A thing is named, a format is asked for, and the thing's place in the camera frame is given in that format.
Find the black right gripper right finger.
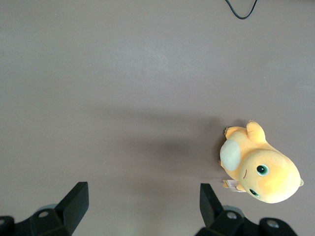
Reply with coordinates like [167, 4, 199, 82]
[195, 183, 299, 236]

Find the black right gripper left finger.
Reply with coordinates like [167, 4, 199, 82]
[0, 181, 90, 236]

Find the yellow plush toy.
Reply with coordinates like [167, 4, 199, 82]
[219, 119, 305, 204]

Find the black looped table cable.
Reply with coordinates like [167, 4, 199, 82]
[224, 0, 259, 20]

